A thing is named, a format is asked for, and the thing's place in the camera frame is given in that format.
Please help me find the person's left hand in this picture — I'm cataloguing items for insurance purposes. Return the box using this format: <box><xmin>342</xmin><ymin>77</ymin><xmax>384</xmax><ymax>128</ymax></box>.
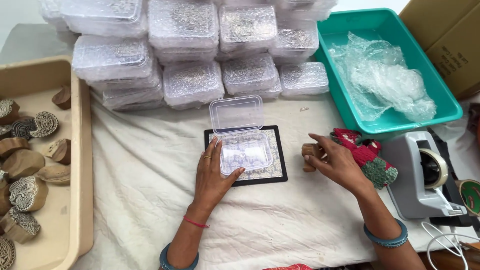
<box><xmin>191</xmin><ymin>137</ymin><xmax>247</xmax><ymax>213</ymax></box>

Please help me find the person's right hand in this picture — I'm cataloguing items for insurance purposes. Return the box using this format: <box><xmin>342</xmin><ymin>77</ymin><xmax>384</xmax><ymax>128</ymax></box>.
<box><xmin>304</xmin><ymin>133</ymin><xmax>370</xmax><ymax>194</ymax></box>

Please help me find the small wooden stamp block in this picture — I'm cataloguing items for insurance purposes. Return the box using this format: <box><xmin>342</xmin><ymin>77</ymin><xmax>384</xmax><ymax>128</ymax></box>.
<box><xmin>301</xmin><ymin>143</ymin><xmax>322</xmax><ymax>173</ymax></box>

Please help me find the clear plastic hinged box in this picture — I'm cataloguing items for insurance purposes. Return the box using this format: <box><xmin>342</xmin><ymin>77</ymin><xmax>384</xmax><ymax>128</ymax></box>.
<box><xmin>209</xmin><ymin>95</ymin><xmax>274</xmax><ymax>176</ymax></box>

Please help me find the red green crochet cloth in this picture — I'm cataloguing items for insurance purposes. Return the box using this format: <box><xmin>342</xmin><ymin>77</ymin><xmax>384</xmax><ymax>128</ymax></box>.
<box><xmin>329</xmin><ymin>128</ymin><xmax>399</xmax><ymax>190</ymax></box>

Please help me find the black framed patterned mat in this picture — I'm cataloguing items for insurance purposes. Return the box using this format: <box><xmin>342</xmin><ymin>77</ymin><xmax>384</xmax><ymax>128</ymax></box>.
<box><xmin>204</xmin><ymin>125</ymin><xmax>289</xmax><ymax>187</ymax></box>

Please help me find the white table cloth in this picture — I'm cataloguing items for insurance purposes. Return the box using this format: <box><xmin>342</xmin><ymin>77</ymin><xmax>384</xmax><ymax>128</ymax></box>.
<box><xmin>70</xmin><ymin>89</ymin><xmax>480</xmax><ymax>270</ymax></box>

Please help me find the grey tape dispenser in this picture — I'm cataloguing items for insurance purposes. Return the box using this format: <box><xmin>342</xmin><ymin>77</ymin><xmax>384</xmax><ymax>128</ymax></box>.
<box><xmin>380</xmin><ymin>131</ymin><xmax>468</xmax><ymax>220</ymax></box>

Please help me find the blue bangle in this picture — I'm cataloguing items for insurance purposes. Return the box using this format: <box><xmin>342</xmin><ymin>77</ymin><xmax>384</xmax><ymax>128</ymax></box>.
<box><xmin>362</xmin><ymin>218</ymin><xmax>409</xmax><ymax>248</ymax></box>
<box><xmin>159</xmin><ymin>242</ymin><xmax>200</xmax><ymax>270</ymax></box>

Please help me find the crumpled bubble wrap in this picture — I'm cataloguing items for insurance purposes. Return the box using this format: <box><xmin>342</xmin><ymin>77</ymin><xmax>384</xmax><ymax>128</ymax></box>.
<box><xmin>328</xmin><ymin>31</ymin><xmax>438</xmax><ymax>124</ymax></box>

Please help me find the clear tape roll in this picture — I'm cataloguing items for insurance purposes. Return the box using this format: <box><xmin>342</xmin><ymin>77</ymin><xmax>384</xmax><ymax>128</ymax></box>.
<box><xmin>418</xmin><ymin>148</ymin><xmax>449</xmax><ymax>190</ymax></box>

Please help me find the person's red garment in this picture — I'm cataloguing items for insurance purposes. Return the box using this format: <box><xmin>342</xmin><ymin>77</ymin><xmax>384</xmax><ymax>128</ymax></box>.
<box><xmin>262</xmin><ymin>263</ymin><xmax>313</xmax><ymax>270</ymax></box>

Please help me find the teal plastic tub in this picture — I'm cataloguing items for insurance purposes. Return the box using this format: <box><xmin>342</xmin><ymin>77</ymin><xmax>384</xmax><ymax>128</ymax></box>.
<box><xmin>314</xmin><ymin>8</ymin><xmax>464</xmax><ymax>136</ymax></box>

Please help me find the beige plastic tray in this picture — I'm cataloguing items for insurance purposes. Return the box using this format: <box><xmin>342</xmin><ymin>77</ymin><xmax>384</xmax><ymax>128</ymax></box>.
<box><xmin>0</xmin><ymin>55</ymin><xmax>95</xmax><ymax>270</ymax></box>

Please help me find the pile of bubble-wrapped boxes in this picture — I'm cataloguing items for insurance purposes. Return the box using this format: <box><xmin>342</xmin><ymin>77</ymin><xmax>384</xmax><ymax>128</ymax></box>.
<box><xmin>38</xmin><ymin>0</ymin><xmax>339</xmax><ymax>112</ymax></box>

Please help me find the brown cardboard carton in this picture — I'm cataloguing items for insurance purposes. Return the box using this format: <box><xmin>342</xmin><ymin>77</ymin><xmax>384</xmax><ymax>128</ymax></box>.
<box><xmin>398</xmin><ymin>0</ymin><xmax>480</xmax><ymax>100</ymax></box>

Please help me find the heap of carved printing blocks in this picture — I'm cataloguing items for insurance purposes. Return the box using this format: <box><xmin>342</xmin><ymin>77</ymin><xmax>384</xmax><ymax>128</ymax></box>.
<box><xmin>0</xmin><ymin>85</ymin><xmax>72</xmax><ymax>270</ymax></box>

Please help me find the red thread bracelet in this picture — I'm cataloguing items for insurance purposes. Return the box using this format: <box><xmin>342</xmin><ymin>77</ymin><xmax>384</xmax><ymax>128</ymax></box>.
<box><xmin>182</xmin><ymin>215</ymin><xmax>210</xmax><ymax>229</ymax></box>

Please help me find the white cable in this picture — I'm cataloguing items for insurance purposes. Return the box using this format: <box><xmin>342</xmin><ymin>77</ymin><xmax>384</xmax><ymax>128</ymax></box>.
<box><xmin>420</xmin><ymin>221</ymin><xmax>480</xmax><ymax>270</ymax></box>

